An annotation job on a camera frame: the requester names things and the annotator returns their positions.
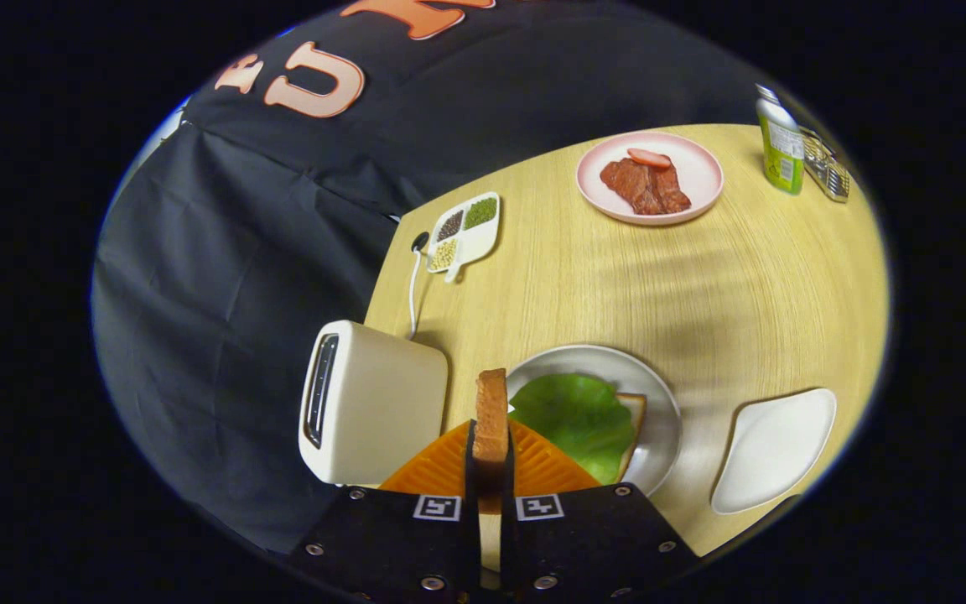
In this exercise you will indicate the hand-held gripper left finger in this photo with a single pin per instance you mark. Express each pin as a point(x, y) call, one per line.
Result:
point(471, 478)

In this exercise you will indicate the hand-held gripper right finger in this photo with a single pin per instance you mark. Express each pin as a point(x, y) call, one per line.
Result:
point(508, 478)

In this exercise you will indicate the thick toast bread slice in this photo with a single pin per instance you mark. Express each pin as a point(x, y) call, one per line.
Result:
point(491, 415)

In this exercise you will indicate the green lettuce leaf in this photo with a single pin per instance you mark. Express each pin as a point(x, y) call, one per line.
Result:
point(575, 419)

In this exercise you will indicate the cream white toaster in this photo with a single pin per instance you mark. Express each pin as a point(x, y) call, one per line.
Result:
point(382, 403)

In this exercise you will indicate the thin bread slice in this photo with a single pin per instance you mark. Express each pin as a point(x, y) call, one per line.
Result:
point(636, 411)

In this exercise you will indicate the grey round plate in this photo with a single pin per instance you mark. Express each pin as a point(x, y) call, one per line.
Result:
point(659, 419)

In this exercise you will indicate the pile of yellow beans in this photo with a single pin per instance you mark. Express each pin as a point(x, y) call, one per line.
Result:
point(444, 253)

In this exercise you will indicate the white divided dish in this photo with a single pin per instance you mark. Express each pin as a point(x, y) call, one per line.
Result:
point(476, 243)

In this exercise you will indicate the pile of dark beans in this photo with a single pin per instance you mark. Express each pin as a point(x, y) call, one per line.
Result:
point(449, 225)

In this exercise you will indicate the pile of green beans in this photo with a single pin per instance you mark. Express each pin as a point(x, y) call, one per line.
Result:
point(480, 213)

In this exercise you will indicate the white square plate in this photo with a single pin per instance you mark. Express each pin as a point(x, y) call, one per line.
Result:
point(772, 453)

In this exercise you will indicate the red-brown meat slices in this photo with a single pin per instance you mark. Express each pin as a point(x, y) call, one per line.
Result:
point(646, 189)

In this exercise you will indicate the red sausage slice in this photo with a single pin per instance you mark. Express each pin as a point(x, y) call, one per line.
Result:
point(649, 158)

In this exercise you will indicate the pink round plate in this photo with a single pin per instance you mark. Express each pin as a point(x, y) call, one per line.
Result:
point(701, 180)

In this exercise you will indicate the green bottle with silver cap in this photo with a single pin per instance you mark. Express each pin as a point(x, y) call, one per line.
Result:
point(781, 151)

